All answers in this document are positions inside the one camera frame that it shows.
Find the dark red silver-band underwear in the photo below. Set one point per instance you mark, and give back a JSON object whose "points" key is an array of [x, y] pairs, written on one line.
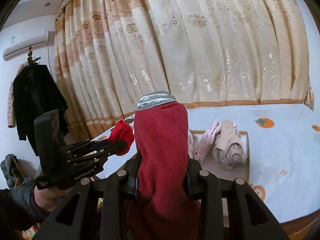
{"points": [[162, 142]]}

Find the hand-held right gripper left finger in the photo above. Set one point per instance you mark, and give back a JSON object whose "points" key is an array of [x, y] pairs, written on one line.
{"points": [[133, 177]]}

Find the green cartoon bag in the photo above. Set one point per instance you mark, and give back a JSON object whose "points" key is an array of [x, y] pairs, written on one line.
{"points": [[30, 232]]}

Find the bright red underwear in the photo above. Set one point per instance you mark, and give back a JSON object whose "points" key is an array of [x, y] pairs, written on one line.
{"points": [[123, 132]]}

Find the grey jacket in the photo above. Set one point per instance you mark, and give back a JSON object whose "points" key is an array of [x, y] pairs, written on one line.
{"points": [[10, 170]]}

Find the black coat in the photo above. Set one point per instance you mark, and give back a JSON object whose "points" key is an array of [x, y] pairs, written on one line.
{"points": [[37, 97]]}

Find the wooden coat rack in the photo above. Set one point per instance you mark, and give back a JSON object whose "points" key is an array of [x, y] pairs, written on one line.
{"points": [[30, 55]]}

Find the person's left forearm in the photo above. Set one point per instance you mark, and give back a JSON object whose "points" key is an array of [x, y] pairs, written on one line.
{"points": [[45, 200]]}

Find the persimmon print tablecloth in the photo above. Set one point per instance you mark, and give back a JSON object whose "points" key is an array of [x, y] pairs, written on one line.
{"points": [[275, 155]]}

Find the plaid garment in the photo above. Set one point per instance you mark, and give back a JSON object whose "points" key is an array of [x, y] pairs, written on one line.
{"points": [[10, 105]]}

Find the white air conditioner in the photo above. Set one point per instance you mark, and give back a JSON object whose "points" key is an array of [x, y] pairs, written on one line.
{"points": [[25, 45]]}

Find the pale pink dotted underwear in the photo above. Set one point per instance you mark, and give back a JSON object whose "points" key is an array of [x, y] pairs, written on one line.
{"points": [[190, 145]]}

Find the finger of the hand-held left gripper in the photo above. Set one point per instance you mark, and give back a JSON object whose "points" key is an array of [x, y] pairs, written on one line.
{"points": [[87, 161], [100, 146]]}

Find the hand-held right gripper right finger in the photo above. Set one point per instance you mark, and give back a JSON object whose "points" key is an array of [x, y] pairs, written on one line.
{"points": [[192, 185]]}

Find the cream floral curtain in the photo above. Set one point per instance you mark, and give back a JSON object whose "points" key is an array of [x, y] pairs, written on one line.
{"points": [[200, 42]]}

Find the curtain tassel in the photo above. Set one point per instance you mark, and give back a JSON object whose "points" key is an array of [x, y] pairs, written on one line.
{"points": [[310, 97]]}

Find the shallow cardboard box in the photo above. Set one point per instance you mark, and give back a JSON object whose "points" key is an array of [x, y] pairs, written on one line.
{"points": [[210, 170]]}

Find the beige underwear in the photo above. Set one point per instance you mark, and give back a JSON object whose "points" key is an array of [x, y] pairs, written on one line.
{"points": [[227, 147]]}

